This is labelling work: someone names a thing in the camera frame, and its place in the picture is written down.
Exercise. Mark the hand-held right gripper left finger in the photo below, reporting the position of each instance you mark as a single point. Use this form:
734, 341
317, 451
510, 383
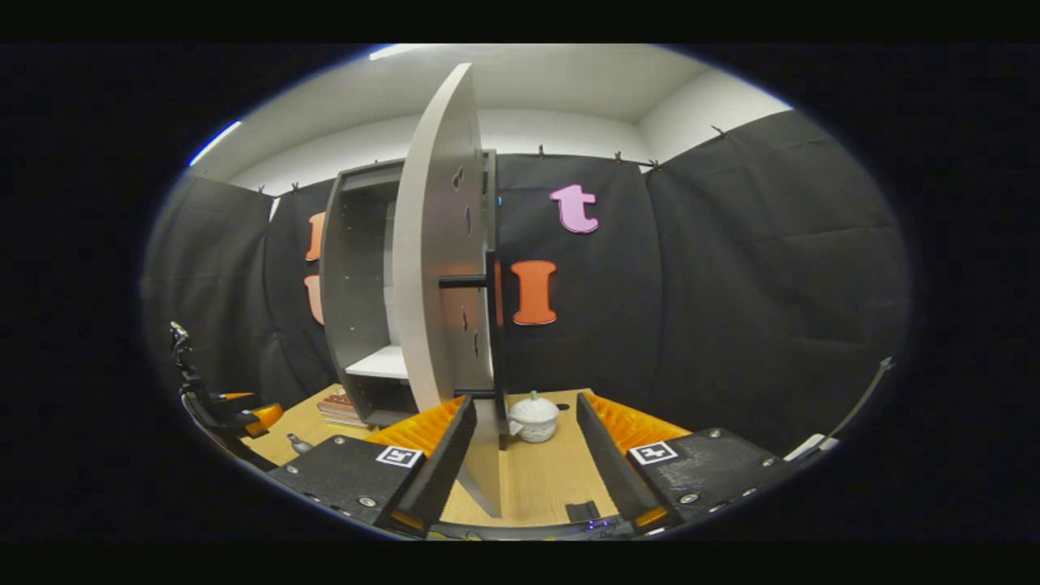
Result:
439, 471

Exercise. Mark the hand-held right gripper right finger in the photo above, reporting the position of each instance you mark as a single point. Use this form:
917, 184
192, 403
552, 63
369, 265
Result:
613, 463

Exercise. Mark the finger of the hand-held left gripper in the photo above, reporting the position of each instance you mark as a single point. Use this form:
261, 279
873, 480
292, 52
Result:
264, 419
234, 396

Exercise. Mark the grey cabinet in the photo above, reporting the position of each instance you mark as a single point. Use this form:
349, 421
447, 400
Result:
353, 284

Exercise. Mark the stack of books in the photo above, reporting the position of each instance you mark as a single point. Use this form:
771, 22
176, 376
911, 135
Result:
340, 406

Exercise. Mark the white ceramic lidded pot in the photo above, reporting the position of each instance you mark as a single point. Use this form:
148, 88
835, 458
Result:
536, 422

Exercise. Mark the black backdrop cloth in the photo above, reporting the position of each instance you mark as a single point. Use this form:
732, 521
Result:
731, 284

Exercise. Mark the ceiling light strip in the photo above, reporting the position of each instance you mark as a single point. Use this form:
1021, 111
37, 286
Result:
215, 143

